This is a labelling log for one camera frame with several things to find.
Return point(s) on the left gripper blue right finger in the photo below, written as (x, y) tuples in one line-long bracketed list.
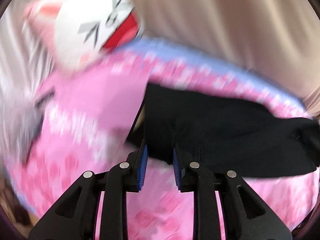
[(193, 177)]

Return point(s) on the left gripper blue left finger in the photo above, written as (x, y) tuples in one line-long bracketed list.
[(127, 176)]

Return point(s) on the black pants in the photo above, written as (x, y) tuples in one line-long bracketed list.
[(226, 134)]

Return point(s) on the pink rose bed sheet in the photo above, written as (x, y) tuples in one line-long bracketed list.
[(87, 121)]

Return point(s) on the white cat face pillow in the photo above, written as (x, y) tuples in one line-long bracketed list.
[(78, 32)]

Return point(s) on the beige headboard cushion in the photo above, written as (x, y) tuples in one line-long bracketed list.
[(278, 39)]

